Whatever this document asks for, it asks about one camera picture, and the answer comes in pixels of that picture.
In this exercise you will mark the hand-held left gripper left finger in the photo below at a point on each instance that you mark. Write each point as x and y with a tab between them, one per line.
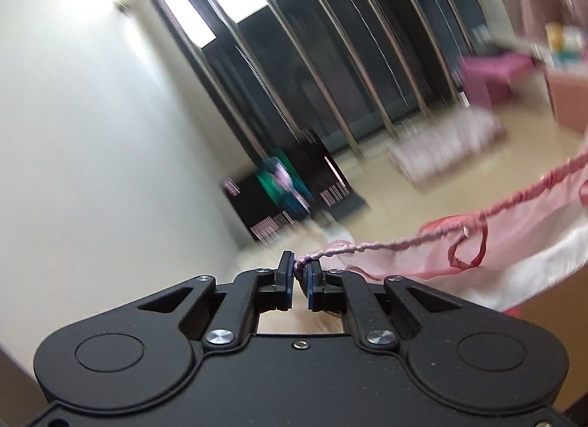
287	277

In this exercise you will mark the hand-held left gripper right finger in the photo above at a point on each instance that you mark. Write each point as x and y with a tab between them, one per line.
313	284

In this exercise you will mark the colourful small containers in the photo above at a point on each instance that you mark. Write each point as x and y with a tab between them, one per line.
565	43

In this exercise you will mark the metal window railing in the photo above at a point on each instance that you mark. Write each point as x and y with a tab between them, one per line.
321	41

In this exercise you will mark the small wall fixture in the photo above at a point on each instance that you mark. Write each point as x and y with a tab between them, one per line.
122	6

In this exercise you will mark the pink cabinet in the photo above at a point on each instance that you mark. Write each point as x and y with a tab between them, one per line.
572	101

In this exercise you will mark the pink sheer skirt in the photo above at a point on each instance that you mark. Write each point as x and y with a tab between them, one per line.
505	243

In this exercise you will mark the fluffy pink rug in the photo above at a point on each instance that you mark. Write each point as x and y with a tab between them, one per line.
448	144

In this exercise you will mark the pink stool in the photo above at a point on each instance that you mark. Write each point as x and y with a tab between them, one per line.
491	75

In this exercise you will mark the black printed box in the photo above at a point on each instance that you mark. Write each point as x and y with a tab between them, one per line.
280	192

